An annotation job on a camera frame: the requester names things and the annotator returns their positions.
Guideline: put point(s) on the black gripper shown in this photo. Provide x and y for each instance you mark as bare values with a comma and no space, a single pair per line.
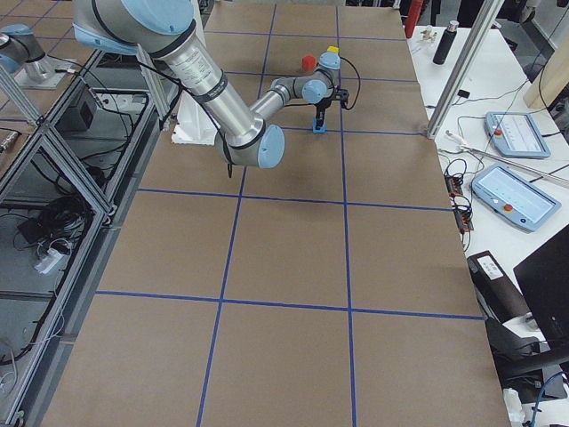
323,105

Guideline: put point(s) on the blue block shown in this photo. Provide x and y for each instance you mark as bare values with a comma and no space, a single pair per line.
318,129

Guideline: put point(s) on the red block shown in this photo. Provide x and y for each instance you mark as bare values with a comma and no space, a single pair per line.
308,62

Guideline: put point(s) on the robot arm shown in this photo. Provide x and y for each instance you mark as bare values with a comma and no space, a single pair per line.
26,60
166,30

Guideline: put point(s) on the black water bottle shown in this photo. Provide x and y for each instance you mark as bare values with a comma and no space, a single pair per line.
446,42

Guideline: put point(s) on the red cylinder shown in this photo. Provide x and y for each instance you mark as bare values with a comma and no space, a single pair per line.
412,17

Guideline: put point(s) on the small black square pad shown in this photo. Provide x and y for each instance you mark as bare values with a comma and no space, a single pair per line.
463,94

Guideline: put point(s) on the far blue teach pendant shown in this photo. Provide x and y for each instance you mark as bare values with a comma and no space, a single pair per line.
515,135

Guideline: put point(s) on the blue teach pendant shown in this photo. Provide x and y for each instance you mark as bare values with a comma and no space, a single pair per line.
515,135
513,198

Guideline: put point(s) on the near blue teach pendant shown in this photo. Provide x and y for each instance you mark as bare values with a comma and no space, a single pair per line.
513,198

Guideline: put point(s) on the black monitor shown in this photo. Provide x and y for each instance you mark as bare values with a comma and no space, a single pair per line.
543,280

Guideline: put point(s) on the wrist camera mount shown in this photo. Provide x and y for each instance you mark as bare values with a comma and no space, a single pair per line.
342,96

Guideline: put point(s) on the white camera pedestal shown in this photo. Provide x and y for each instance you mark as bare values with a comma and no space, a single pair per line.
193,126

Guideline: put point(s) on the aluminium frame post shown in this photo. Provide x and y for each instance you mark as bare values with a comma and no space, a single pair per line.
487,15

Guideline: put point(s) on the aluminium frame rack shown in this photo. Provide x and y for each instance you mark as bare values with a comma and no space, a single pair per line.
66,185

